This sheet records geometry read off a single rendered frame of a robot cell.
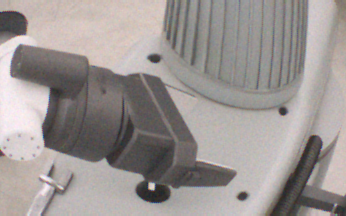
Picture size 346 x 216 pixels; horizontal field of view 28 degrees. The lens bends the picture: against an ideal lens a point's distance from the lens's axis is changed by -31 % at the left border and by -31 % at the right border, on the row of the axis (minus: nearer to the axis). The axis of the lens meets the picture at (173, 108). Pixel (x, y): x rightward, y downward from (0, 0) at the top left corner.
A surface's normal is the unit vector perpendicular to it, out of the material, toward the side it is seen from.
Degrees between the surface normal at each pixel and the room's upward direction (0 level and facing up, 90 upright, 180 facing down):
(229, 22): 90
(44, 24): 0
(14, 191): 0
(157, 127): 30
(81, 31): 0
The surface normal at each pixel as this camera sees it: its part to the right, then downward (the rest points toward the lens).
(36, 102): 0.62, -0.49
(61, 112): -0.13, 0.05
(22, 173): 0.08, -0.72
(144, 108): 0.54, -0.72
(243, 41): -0.18, 0.67
